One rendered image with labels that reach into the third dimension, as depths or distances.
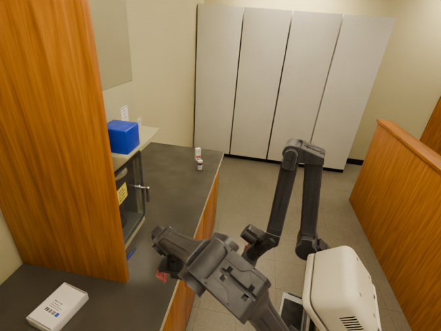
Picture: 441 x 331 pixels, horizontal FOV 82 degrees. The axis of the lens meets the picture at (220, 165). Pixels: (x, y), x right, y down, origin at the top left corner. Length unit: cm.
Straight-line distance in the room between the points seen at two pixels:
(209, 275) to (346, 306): 41
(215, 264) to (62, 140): 66
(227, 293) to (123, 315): 78
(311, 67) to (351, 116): 93
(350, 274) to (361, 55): 349
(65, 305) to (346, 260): 100
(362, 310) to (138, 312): 79
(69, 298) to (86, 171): 53
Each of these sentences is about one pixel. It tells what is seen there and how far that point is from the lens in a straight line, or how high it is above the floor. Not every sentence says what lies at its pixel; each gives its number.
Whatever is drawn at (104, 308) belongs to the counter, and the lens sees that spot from 123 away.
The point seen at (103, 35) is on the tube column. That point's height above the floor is 188.
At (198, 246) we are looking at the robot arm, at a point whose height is 156.
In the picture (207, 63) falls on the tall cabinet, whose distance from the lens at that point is 396.
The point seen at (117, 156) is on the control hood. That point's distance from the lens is 97.
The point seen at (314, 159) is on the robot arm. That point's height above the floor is 160.
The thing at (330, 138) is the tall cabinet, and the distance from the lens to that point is 425.
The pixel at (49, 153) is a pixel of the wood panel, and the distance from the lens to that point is 101.
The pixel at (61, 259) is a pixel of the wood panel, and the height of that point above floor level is 101.
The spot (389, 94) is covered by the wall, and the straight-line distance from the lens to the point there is 478.
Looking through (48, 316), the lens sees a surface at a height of 98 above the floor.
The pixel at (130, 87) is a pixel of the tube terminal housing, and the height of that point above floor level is 169.
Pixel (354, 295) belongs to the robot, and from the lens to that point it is 77.
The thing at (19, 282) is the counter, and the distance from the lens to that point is 144.
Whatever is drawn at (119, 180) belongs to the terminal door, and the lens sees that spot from 116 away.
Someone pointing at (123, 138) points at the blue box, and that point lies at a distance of 95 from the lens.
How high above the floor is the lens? 193
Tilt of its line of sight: 28 degrees down
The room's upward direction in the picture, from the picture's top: 5 degrees clockwise
